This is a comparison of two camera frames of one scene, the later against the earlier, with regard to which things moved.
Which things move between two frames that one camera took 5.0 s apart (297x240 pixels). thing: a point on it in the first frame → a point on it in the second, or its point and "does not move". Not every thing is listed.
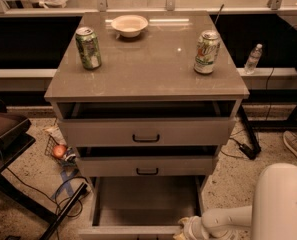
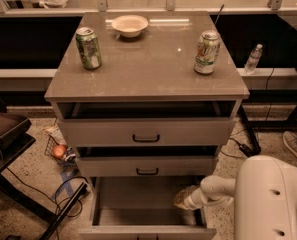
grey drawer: [143, 206] does not move
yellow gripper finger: [180, 236] → [179, 199]
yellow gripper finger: [182, 220] → [184, 194]
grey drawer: [146, 161] does not move
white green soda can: [207, 51] does not move
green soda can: [89, 48] does not move
